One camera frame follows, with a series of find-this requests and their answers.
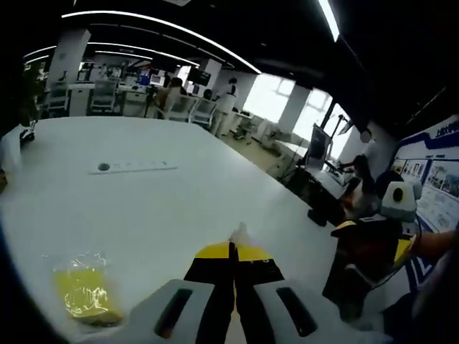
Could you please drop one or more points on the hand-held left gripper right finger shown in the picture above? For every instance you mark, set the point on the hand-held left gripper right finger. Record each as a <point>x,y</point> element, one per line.
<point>258,304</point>

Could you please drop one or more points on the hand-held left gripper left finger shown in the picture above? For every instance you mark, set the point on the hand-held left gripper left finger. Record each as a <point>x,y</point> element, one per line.
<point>211,304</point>

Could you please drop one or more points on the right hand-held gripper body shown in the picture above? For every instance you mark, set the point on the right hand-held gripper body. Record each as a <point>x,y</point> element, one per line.
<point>398,204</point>

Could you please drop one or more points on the bagged yellow silicone block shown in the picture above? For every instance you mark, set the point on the bagged yellow silicone block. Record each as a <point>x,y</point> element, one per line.
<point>87,297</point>

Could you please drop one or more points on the dark desk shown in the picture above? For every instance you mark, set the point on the dark desk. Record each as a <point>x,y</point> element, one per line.
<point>322,193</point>

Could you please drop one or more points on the screen on stand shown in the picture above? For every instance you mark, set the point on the screen on stand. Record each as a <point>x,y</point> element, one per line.
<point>319,145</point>

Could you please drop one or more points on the white table socket panel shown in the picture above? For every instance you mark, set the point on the white table socket panel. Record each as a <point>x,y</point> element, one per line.
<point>132,167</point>

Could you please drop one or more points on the white mesh office chair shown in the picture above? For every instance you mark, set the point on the white mesh office chair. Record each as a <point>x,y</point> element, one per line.
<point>204,113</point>
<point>183,109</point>
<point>57,98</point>
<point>104,96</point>

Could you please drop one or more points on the white ceiling light strip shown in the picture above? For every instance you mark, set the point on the white ceiling light strip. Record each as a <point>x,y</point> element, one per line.
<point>172,32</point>
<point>329,18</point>

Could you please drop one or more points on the black tripod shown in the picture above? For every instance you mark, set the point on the black tripod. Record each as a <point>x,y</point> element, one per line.
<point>151,104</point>

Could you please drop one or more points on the dark monitor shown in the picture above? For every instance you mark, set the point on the dark monitor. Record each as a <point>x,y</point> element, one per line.
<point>199,77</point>

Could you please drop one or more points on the white cabinet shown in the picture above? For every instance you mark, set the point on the white cabinet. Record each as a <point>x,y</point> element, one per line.
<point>81,100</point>

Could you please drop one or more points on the small black object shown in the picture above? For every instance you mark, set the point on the small black object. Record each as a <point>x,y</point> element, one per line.
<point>28,132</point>

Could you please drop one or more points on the blue white wall poster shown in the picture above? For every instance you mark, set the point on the blue white wall poster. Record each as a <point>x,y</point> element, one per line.
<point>434,179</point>

